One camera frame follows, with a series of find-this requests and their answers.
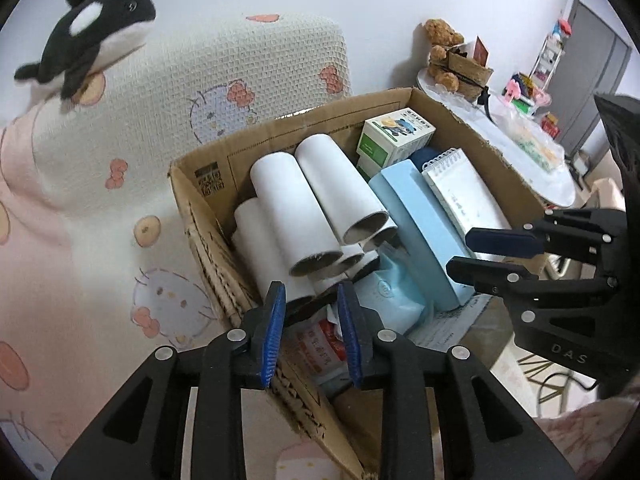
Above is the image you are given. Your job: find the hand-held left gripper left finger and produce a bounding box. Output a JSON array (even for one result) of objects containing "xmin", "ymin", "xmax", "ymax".
[{"xmin": 51, "ymin": 281, "xmax": 287, "ymax": 480}]

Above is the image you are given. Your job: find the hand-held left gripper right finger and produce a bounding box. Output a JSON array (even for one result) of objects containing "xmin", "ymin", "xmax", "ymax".
[{"xmin": 336, "ymin": 281, "xmax": 576, "ymax": 480}]

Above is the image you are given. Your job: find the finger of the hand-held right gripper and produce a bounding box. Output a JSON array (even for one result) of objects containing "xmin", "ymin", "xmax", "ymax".
[
  {"xmin": 465, "ymin": 209, "xmax": 626, "ymax": 263},
  {"xmin": 445, "ymin": 255, "xmax": 623, "ymax": 331}
]

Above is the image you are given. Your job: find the red white packet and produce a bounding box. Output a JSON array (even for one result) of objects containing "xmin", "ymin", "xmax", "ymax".
[{"xmin": 280, "ymin": 317, "xmax": 351, "ymax": 386}]

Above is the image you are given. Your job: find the light blue tissue pack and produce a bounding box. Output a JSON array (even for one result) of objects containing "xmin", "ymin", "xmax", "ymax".
[{"xmin": 357, "ymin": 252, "xmax": 431, "ymax": 333}]

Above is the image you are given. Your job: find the white spiral notepad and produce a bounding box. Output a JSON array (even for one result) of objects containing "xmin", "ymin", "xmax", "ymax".
[{"xmin": 421, "ymin": 147, "xmax": 513, "ymax": 261}]

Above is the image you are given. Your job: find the pile of white paper rolls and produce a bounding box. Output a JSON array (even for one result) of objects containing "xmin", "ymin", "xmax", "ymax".
[{"xmin": 231, "ymin": 133, "xmax": 401, "ymax": 311}]

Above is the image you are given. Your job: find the brown cardboard box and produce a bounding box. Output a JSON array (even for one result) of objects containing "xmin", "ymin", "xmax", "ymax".
[{"xmin": 167, "ymin": 86, "xmax": 548, "ymax": 480}]

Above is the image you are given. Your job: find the white printed paper sheet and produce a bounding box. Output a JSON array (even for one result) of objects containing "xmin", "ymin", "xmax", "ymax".
[{"xmin": 410, "ymin": 292, "xmax": 493, "ymax": 353}]

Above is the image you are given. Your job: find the round white table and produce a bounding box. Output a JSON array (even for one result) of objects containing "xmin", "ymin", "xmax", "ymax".
[{"xmin": 416, "ymin": 67, "xmax": 576, "ymax": 208}]

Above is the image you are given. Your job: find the light blue foam block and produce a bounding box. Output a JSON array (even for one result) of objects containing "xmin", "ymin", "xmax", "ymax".
[{"xmin": 369, "ymin": 159, "xmax": 473, "ymax": 308}]

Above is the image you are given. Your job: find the clear bag with green print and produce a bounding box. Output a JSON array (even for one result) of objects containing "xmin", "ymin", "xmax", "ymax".
[{"xmin": 500, "ymin": 107, "xmax": 566, "ymax": 173}]

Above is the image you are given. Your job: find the dark blue item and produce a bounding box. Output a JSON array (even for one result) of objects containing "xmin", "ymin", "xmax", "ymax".
[{"xmin": 410, "ymin": 146, "xmax": 446, "ymax": 171}]

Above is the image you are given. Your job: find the grey cabinet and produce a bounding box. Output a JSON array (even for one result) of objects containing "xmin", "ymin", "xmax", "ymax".
[{"xmin": 557, "ymin": 0, "xmax": 633, "ymax": 156}]

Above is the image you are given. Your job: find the plain green white carton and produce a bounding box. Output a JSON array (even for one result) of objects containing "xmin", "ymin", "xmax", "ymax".
[{"xmin": 356, "ymin": 155, "xmax": 388, "ymax": 183}]

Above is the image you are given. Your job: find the white shelf with colourful toys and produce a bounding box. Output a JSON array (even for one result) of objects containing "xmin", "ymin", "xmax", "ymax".
[{"xmin": 530, "ymin": 17, "xmax": 573, "ymax": 93}]

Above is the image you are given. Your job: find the green white cartoon print carton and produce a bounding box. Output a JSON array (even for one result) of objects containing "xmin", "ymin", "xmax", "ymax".
[{"xmin": 357, "ymin": 108, "xmax": 436, "ymax": 170}]

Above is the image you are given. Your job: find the brown woven basket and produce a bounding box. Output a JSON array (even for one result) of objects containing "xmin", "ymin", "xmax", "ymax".
[{"xmin": 446, "ymin": 45, "xmax": 495, "ymax": 101}]

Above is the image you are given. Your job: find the red brown card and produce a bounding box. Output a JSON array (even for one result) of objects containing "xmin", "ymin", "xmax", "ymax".
[{"xmin": 472, "ymin": 36, "xmax": 493, "ymax": 67}]

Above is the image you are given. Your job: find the pink patterned cloth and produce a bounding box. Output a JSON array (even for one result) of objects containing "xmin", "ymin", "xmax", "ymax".
[{"xmin": 537, "ymin": 395, "xmax": 632, "ymax": 480}]

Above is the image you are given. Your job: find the brown teddy bear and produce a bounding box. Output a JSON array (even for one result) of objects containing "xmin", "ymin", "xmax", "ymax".
[{"xmin": 424, "ymin": 18, "xmax": 466, "ymax": 92}]

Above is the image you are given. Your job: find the pink cartoon print blanket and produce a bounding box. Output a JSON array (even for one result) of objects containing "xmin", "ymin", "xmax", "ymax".
[{"xmin": 0, "ymin": 110, "xmax": 361, "ymax": 480}]

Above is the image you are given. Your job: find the white knit cartoon print cushion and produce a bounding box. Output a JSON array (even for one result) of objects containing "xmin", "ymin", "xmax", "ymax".
[{"xmin": 25, "ymin": 14, "xmax": 351, "ymax": 221}]

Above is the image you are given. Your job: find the black white orca plush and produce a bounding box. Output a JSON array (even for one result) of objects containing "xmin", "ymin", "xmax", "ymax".
[{"xmin": 14, "ymin": 0, "xmax": 157, "ymax": 113}]

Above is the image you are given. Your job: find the black strap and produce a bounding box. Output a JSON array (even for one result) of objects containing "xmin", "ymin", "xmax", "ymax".
[{"xmin": 477, "ymin": 85, "xmax": 501, "ymax": 121}]

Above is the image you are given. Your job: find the black floor cable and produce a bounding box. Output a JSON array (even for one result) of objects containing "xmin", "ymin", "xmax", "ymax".
[{"xmin": 537, "ymin": 372, "xmax": 598, "ymax": 403}]

